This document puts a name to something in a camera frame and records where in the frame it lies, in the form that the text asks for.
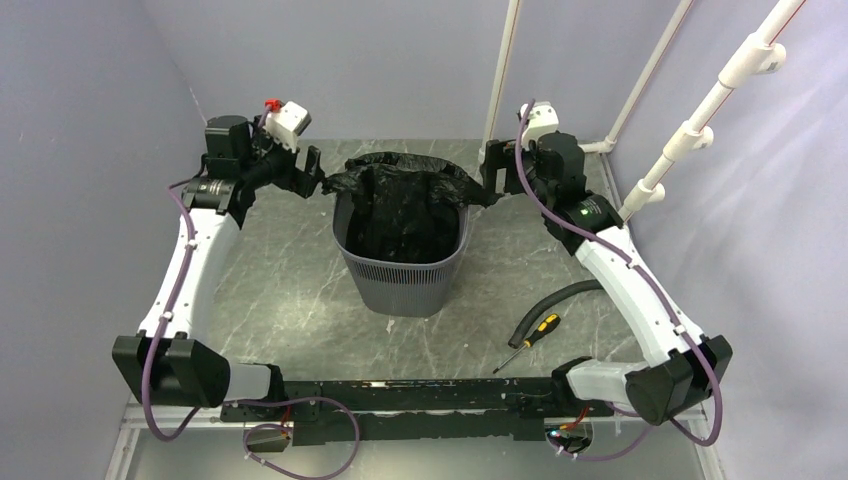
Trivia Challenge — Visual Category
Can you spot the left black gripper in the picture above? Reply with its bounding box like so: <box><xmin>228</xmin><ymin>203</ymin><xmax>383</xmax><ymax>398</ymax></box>
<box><xmin>241</xmin><ymin>116</ymin><xmax>324</xmax><ymax>198</ymax></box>

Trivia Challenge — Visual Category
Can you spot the black trash bag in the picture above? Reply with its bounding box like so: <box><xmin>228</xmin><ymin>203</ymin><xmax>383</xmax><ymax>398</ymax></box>
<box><xmin>322</xmin><ymin>151</ymin><xmax>501</xmax><ymax>264</ymax></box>

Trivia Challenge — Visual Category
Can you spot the grey mesh trash bin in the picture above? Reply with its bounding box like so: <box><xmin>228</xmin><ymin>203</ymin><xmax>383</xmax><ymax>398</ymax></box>
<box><xmin>332</xmin><ymin>194</ymin><xmax>468</xmax><ymax>317</ymax></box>

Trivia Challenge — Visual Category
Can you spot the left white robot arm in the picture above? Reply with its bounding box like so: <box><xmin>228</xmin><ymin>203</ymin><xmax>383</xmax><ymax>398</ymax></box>
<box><xmin>112</xmin><ymin>107</ymin><xmax>324</xmax><ymax>420</ymax></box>

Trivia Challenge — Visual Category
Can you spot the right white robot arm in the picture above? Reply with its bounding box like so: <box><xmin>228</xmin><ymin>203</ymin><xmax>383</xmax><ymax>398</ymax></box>
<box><xmin>480</xmin><ymin>132</ymin><xmax>733</xmax><ymax>427</ymax></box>

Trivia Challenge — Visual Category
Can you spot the yellow black screwdriver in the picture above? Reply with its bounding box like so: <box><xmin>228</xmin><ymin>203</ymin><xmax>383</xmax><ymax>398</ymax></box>
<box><xmin>492</xmin><ymin>314</ymin><xmax>562</xmax><ymax>374</ymax></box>

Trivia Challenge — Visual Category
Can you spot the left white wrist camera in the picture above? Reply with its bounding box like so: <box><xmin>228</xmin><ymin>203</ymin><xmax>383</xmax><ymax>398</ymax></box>
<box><xmin>261</xmin><ymin>98</ymin><xmax>312</xmax><ymax>153</ymax></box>

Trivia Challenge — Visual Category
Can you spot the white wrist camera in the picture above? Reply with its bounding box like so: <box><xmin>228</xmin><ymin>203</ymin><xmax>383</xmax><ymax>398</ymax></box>
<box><xmin>261</xmin><ymin>98</ymin><xmax>312</xmax><ymax>153</ymax></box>
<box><xmin>518</xmin><ymin>101</ymin><xmax>559</xmax><ymax>150</ymax></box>

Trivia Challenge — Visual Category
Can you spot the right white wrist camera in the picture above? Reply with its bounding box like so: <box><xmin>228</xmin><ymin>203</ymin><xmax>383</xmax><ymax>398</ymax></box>
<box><xmin>518</xmin><ymin>101</ymin><xmax>559</xmax><ymax>150</ymax></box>

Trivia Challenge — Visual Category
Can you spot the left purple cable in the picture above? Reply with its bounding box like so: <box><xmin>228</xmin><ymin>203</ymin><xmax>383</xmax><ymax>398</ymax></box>
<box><xmin>140</xmin><ymin>102</ymin><xmax>361</xmax><ymax>480</ymax></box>

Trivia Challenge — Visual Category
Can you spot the black corrugated hose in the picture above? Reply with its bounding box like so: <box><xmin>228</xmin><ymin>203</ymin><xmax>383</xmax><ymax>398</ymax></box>
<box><xmin>508</xmin><ymin>278</ymin><xmax>605</xmax><ymax>350</ymax></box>

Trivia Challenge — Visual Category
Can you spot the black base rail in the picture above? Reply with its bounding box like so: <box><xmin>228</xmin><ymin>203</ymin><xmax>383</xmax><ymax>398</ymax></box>
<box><xmin>220</xmin><ymin>377</ymin><xmax>612</xmax><ymax>446</ymax></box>

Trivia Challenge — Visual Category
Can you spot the white PVC pipe frame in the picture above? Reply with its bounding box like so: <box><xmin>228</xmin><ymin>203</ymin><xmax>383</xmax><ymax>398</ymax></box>
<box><xmin>487</xmin><ymin>1</ymin><xmax>810</xmax><ymax>191</ymax></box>

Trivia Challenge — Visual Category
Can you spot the aluminium extrusion rail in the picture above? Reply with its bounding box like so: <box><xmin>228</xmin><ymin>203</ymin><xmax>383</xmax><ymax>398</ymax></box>
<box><xmin>121</xmin><ymin>401</ymin><xmax>222</xmax><ymax>435</ymax></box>

